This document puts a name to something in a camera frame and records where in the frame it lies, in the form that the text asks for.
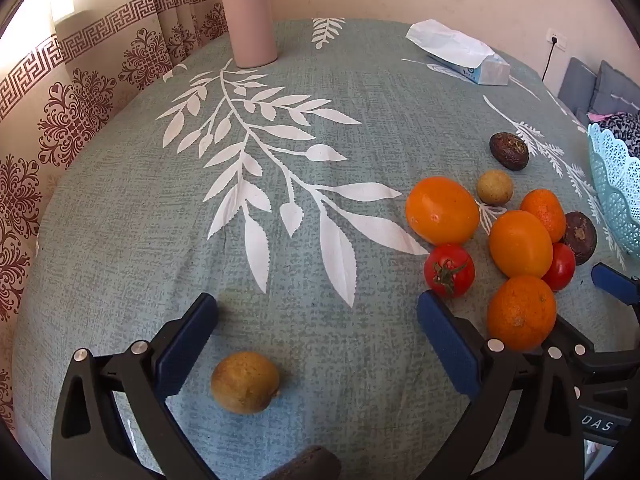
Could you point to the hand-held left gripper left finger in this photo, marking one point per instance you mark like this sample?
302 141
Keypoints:
187 345

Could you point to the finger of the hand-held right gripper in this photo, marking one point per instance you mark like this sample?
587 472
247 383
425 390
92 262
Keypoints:
616 284
570 334

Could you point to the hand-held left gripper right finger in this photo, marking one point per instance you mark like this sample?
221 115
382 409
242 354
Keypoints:
450 345

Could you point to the speckled orange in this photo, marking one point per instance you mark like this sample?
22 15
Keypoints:
521 312

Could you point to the dark avocado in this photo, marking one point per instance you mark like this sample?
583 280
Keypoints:
580 237

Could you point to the round brown-yellow fruit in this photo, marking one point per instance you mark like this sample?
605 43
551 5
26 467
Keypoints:
244 382

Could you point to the red tomato with green stem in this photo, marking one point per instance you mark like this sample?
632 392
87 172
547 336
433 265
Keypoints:
449 270

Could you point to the light blue lace plastic basket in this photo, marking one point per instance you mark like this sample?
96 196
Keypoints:
617 190

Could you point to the bumpy tangerine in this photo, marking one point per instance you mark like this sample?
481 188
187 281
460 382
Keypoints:
545 210

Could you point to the large smooth orange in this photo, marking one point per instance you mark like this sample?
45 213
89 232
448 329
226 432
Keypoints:
441 210

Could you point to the small yellow-brown fruit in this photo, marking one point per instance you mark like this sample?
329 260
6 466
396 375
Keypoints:
495 186

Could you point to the dark wrinkled passion fruit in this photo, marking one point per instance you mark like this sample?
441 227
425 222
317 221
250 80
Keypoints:
508 151

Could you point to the leopard print cloth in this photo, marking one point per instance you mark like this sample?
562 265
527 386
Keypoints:
622 130

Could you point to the dark brown rounded object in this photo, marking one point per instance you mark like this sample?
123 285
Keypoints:
307 465

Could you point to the light blue tissue pack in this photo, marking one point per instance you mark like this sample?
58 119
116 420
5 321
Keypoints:
460 50

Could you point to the beige curtain with maroon pattern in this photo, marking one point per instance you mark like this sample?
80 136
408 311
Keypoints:
75 85

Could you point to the pink thermos bottle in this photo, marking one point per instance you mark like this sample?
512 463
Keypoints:
247 15

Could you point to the white wall socket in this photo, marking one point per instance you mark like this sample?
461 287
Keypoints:
558 40

